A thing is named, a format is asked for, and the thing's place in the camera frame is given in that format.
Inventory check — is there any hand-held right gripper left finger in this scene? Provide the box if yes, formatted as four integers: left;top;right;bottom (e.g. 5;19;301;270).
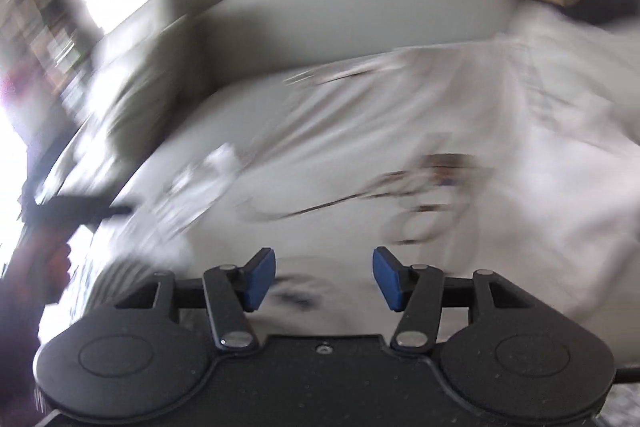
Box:
117;248;277;350

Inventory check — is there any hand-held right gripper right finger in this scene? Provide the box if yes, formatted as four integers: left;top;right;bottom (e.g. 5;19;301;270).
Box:
372;247;531;353

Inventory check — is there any light grey shirt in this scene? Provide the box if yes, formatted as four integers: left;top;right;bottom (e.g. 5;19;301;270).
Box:
75;19;640;338

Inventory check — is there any person's left forearm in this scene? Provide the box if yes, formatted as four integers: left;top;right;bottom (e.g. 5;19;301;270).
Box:
0;227;72;408

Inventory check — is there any olive grey pillow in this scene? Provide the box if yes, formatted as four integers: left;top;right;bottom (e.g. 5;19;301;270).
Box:
75;0;201;168

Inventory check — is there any cluttered shelf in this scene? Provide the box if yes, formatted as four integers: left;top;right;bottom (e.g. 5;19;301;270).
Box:
0;0;101;108

